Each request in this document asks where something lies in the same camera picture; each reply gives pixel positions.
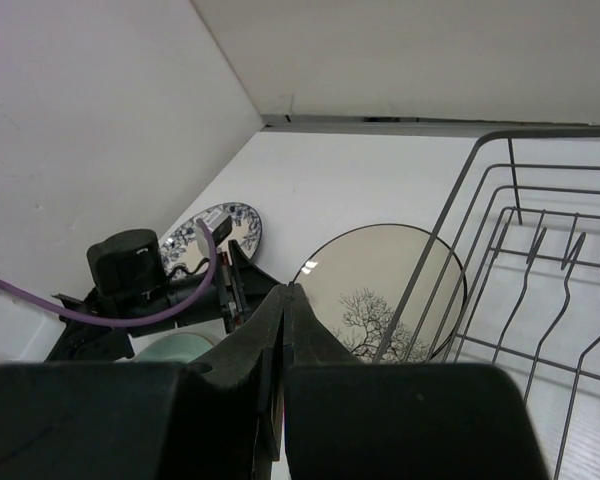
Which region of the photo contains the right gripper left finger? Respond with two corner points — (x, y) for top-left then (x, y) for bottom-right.
(0, 286), (286, 479)

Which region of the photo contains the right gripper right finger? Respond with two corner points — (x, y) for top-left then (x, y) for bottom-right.
(283, 283), (548, 479)

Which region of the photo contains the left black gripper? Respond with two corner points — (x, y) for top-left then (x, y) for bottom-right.
(129, 239), (281, 339)

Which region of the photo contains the blue floral patterned plate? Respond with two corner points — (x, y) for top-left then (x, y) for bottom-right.
(160, 202), (263, 278)

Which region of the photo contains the teal flower plate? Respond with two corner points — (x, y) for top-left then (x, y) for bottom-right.
(134, 332), (218, 364)

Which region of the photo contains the beige tree pattern plate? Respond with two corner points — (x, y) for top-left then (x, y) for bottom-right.
(294, 224), (467, 364)

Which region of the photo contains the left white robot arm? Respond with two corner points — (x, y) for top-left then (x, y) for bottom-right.
(47, 229), (279, 361)

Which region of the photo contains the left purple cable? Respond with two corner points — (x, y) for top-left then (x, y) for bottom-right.
(0, 224), (217, 329)

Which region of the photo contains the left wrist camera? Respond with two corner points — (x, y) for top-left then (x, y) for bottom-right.
(200, 207), (233, 246)

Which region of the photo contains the black wire dish rack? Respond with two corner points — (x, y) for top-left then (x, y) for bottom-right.
(394, 128), (600, 479)

